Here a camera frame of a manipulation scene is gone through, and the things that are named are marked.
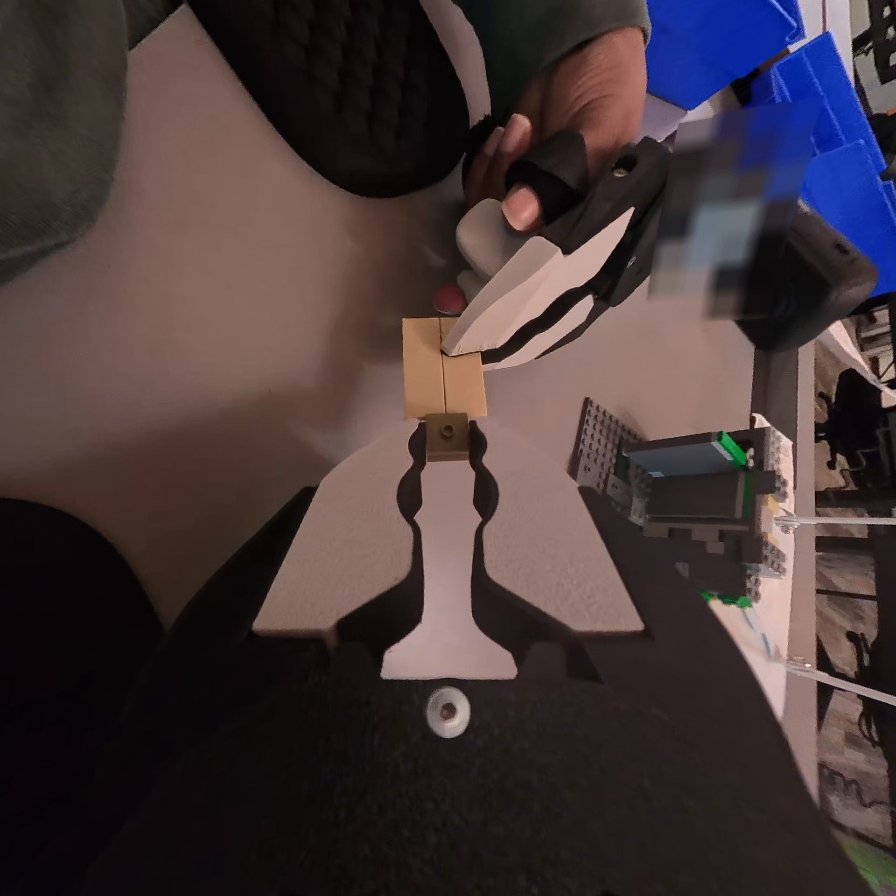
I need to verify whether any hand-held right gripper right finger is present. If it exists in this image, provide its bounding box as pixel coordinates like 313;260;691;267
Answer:
469;419;646;636

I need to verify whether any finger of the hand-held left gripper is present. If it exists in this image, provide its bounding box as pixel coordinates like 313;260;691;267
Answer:
438;207;636;359
482;293;597;371

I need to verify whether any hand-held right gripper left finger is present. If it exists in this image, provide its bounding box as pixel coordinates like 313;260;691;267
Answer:
251;419;429;636

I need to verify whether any tan and brown brick assembly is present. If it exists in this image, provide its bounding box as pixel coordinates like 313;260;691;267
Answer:
402;316;490;463

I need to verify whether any person's left forearm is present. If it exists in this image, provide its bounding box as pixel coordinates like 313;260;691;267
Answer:
458;0;653;109

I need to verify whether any grey desk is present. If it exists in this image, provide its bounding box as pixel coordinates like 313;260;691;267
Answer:
0;0;819;778

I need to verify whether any person's left hand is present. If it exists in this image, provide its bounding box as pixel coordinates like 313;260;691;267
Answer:
434;28;650;317

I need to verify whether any grey toy brick model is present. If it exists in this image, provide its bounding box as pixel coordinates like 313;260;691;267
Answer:
573;398;797;611

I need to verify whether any blue plastic bin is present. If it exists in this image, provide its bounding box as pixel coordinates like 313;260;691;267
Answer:
643;0;896;301

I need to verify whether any black knitted cloth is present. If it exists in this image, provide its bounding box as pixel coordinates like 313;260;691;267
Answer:
188;0;471;199

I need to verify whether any clear plastic rod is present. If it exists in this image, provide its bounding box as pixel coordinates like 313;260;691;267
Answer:
770;513;896;528
769;654;896;707

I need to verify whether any black office chair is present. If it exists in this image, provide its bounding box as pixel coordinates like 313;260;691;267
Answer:
814;366;896;471

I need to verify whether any person's green jacket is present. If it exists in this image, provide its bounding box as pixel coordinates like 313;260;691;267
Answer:
0;0;130;287

